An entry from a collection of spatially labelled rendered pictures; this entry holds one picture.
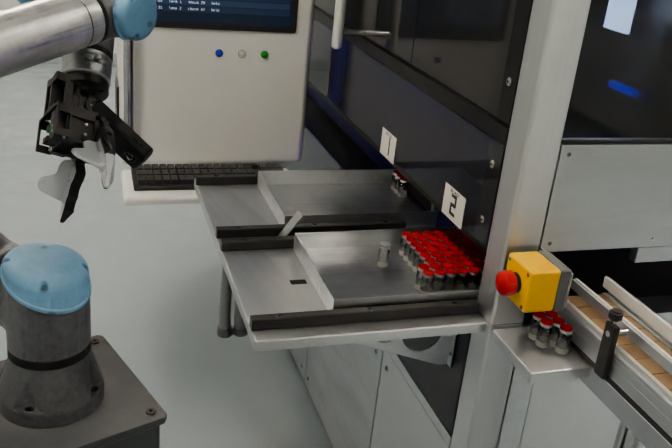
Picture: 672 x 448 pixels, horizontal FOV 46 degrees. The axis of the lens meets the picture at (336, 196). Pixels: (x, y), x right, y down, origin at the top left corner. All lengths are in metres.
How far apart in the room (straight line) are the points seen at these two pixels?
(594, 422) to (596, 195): 0.49
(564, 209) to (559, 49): 0.27
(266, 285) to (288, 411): 1.20
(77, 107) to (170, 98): 0.92
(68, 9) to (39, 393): 0.53
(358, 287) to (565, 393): 0.43
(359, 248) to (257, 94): 0.72
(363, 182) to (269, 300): 0.63
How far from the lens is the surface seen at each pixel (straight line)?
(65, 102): 1.21
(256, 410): 2.55
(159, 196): 1.95
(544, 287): 1.25
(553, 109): 1.24
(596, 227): 1.38
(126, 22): 1.10
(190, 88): 2.10
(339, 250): 1.54
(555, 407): 1.55
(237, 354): 2.80
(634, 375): 1.25
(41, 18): 1.04
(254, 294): 1.36
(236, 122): 2.14
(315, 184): 1.86
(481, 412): 1.46
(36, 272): 1.15
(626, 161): 1.36
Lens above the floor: 1.54
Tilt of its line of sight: 22 degrees down
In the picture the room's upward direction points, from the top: 6 degrees clockwise
